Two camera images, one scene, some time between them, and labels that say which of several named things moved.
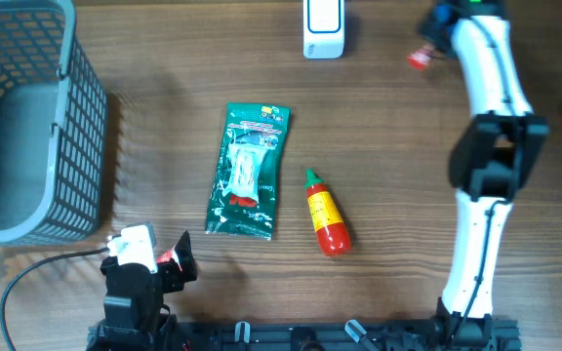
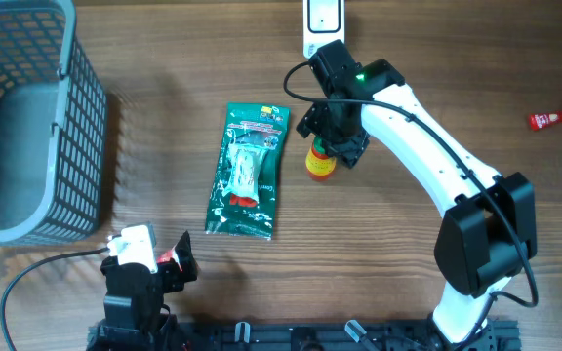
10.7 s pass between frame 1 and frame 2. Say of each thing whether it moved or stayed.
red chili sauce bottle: moved
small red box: moved
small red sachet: stayed
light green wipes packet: stayed
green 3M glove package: stayed
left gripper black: stayed
